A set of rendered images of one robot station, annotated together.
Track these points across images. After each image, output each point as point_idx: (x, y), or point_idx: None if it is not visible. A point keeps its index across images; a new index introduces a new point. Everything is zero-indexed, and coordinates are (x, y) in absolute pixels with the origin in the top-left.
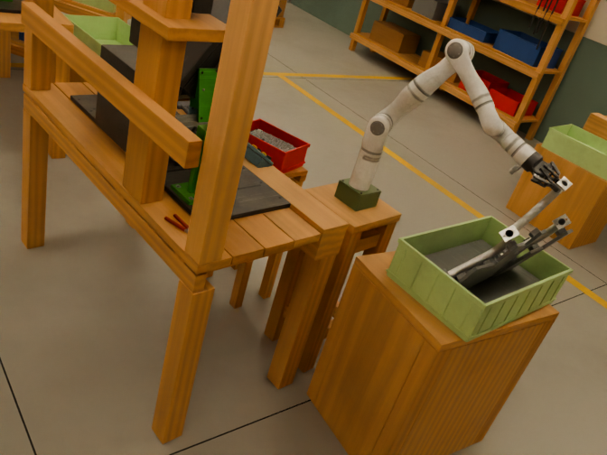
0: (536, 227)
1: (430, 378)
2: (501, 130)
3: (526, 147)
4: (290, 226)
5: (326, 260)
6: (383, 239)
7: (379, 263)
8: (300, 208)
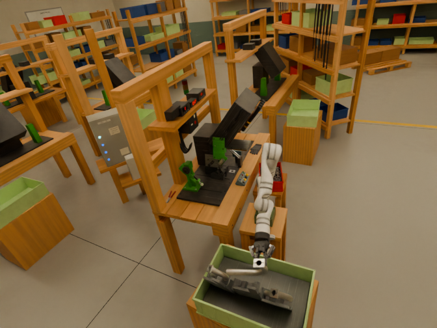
0: (251, 282)
1: (194, 319)
2: (258, 208)
3: (258, 226)
4: (205, 213)
5: (222, 238)
6: None
7: None
8: (219, 208)
